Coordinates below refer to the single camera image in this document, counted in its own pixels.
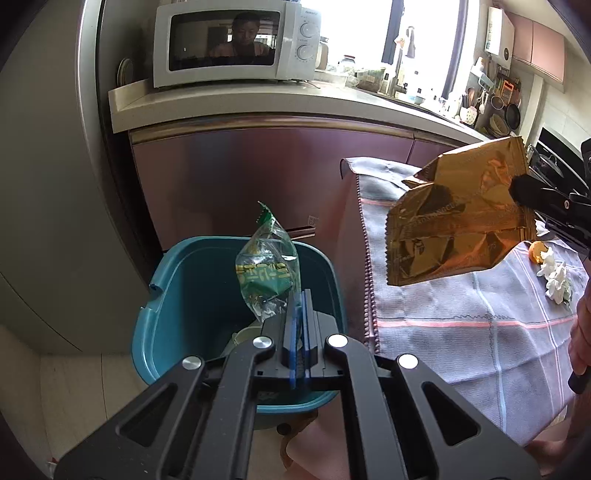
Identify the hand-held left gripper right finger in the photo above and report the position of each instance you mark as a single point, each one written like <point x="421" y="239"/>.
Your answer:
<point x="307" y="332"/>

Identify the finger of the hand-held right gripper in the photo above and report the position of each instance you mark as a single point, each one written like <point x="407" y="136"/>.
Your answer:
<point x="568" y="233"/>
<point x="535" y="191"/>

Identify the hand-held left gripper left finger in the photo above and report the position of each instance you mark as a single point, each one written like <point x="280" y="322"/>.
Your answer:
<point x="292" y="332"/>

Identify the orange peel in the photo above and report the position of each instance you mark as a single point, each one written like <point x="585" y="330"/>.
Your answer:
<point x="538" y="253"/>

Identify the green clear snack wrapper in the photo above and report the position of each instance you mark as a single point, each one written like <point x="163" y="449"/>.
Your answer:
<point x="265" y="272"/>

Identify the gold snack bag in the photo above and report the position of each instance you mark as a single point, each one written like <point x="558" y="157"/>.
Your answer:
<point x="443" y="230"/>

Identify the teal plastic bin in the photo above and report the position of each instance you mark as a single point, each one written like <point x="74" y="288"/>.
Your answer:
<point x="184" y="300"/>

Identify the person's right hand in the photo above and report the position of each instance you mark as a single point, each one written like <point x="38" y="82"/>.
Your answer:
<point x="582" y="341"/>

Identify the crumpled white tissue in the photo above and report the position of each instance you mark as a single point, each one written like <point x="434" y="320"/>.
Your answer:
<point x="556" y="277"/>

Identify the stack of bowls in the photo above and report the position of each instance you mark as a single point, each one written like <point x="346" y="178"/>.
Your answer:
<point x="498" y="123"/>

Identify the black frying pan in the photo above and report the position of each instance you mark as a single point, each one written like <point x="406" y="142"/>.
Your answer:
<point x="513" y="116"/>

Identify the white dotted utensil holder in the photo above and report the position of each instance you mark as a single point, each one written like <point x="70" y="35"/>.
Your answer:
<point x="468" y="115"/>

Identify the grey checked cloth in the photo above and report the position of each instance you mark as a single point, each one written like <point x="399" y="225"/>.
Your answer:
<point x="438" y="346"/>

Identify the white water heater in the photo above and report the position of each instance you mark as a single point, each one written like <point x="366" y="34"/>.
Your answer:
<point x="499" y="32"/>

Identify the pink kitchen counter cabinet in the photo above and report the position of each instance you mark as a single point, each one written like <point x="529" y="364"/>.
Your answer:
<point x="231" y="161"/>

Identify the steel kitchen faucet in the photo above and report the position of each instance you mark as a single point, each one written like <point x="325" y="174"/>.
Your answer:
<point x="400" y="60"/>

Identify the person's leg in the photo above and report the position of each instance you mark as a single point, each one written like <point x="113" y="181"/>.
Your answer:
<point x="563" y="447"/>

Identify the clear plastic container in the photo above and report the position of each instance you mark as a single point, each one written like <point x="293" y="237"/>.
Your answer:
<point x="333" y="77"/>

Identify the dark framed window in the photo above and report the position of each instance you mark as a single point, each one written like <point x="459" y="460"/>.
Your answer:
<point x="360" y="32"/>

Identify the grey refrigerator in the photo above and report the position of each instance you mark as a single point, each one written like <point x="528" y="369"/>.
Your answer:
<point x="46" y="184"/>

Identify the white microwave oven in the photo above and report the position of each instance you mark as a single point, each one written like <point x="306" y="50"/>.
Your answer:
<point x="221" y="41"/>

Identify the grey round disc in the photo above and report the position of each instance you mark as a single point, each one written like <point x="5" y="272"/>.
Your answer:
<point x="125" y="70"/>

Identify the pink wall cabinet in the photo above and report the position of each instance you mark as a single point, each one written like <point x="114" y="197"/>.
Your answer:
<point x="538" y="46"/>

